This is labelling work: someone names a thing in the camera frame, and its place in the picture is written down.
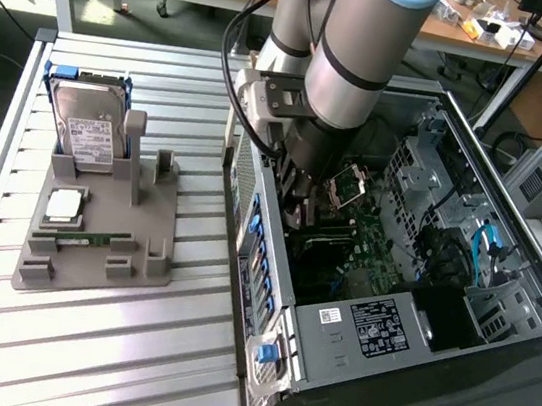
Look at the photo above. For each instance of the small white yellow box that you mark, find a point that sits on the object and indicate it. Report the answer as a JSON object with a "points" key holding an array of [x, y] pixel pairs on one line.
{"points": [[482, 31]]}

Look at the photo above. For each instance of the green motherboard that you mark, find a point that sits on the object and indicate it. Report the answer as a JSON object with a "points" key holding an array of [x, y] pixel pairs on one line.
{"points": [[373, 263]]}

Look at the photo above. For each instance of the blue card retention clip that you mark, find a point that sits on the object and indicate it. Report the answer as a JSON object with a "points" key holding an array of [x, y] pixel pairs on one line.
{"points": [[268, 300], [266, 283], [255, 223], [260, 247], [263, 266]]}

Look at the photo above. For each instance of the black tripod pole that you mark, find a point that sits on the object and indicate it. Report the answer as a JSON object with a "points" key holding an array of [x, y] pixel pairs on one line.
{"points": [[535, 66]]}

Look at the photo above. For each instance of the silver CPU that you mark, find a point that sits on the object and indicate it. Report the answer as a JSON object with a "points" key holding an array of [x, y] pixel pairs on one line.
{"points": [[64, 207]]}

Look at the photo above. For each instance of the graphics card with metal bracket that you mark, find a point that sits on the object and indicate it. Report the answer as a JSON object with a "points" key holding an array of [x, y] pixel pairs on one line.
{"points": [[320, 230]]}

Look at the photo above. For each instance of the grey power supply unit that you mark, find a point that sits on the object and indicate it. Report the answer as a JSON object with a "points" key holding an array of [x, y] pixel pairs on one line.
{"points": [[326, 352]]}

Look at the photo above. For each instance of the grey parts rack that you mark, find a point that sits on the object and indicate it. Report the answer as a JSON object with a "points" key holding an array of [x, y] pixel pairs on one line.
{"points": [[103, 212]]}

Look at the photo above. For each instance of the blue case latch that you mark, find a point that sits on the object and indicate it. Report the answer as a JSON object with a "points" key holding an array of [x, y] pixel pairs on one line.
{"points": [[266, 354]]}

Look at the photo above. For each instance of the small metal disk bay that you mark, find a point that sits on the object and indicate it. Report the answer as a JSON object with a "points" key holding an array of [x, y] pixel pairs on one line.
{"points": [[497, 315]]}

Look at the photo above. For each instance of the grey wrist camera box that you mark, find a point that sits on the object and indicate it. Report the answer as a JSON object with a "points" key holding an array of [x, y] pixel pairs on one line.
{"points": [[260, 103]]}

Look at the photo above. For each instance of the black caster wheel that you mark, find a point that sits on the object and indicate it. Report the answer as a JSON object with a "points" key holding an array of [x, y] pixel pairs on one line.
{"points": [[163, 8]]}

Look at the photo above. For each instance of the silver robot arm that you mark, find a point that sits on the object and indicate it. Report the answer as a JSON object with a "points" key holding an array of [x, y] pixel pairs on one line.
{"points": [[355, 38]]}

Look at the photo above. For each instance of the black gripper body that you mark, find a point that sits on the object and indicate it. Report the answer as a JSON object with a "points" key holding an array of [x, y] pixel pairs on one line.
{"points": [[319, 146]]}

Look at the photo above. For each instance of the CPU socket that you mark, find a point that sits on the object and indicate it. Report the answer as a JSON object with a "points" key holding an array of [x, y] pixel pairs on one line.
{"points": [[328, 208]]}

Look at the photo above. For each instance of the green RAM stick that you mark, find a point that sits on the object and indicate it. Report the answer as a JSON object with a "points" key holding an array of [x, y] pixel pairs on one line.
{"points": [[94, 237]]}

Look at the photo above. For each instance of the hard disk in blue caddy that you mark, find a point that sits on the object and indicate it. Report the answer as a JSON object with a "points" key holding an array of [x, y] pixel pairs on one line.
{"points": [[87, 106]]}

